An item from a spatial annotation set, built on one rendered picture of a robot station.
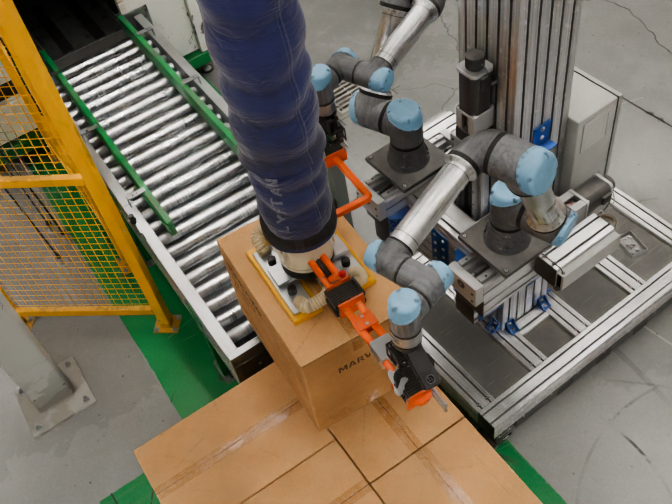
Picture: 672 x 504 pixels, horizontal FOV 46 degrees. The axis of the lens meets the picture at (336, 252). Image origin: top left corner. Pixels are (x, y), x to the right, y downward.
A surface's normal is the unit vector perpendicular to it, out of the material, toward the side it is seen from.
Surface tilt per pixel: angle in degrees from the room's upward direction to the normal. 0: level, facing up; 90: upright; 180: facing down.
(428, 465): 0
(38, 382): 90
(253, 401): 0
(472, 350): 0
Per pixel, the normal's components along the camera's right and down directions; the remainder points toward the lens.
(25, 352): 0.55, 0.60
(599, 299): -0.13, -0.63
